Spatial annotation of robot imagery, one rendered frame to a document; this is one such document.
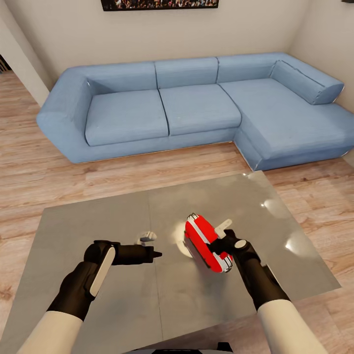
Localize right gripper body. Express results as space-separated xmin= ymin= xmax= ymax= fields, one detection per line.
xmin=210 ymin=230 xmax=236 ymax=255

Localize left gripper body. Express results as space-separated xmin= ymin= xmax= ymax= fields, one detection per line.
xmin=125 ymin=245 xmax=154 ymax=265

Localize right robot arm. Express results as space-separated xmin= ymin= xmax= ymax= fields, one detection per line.
xmin=206 ymin=219 xmax=329 ymax=354

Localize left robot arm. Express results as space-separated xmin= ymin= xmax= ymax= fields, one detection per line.
xmin=16 ymin=232 xmax=163 ymax=354

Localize radio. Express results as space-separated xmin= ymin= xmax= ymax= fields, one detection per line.
xmin=185 ymin=214 xmax=233 ymax=272

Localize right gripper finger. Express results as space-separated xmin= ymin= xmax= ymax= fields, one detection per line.
xmin=206 ymin=243 xmax=214 ymax=253

